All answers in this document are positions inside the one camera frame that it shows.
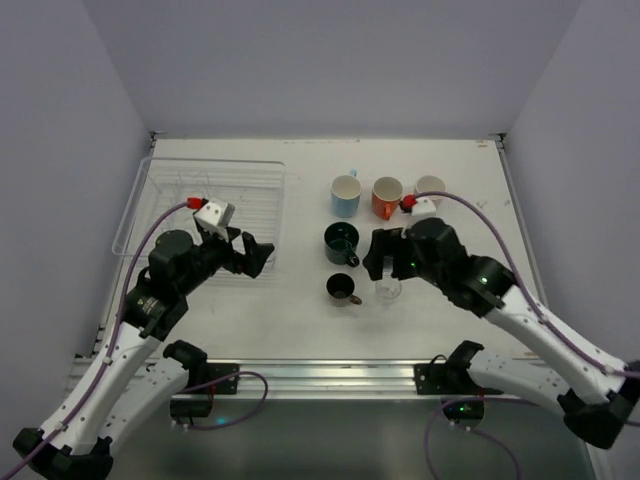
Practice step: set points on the light blue mug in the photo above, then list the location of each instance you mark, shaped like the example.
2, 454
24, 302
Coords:
345, 195

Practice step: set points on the aluminium rail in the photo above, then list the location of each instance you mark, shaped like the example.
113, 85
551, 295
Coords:
351, 379

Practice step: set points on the white mug gold rim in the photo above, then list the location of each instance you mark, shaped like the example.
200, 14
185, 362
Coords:
429, 183

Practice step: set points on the clear dish rack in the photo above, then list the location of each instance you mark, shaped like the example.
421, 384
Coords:
246, 195

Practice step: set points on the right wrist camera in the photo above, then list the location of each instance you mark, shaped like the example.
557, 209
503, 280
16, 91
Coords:
418, 208

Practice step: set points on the brown mug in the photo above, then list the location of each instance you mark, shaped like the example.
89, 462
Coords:
341, 290

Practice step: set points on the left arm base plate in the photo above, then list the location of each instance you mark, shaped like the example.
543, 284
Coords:
205, 382

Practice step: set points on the clear glass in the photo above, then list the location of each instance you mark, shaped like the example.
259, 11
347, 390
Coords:
388, 289

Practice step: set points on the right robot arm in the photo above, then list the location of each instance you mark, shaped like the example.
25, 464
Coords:
593, 391

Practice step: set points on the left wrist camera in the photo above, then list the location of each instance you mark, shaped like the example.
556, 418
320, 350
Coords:
212, 218

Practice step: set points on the dark green mug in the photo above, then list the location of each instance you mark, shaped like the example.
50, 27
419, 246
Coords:
340, 243

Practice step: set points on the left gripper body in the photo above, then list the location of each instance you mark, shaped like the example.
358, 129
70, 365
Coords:
235, 251

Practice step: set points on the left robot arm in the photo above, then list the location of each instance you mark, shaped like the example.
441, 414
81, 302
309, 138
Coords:
80, 440

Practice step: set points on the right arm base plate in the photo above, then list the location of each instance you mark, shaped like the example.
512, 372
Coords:
436, 377

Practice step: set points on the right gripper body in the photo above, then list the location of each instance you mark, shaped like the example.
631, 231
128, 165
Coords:
396, 251

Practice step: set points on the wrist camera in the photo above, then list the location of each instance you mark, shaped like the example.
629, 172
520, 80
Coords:
418, 208
212, 218

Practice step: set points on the orange mug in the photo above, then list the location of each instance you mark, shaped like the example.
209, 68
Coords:
386, 194

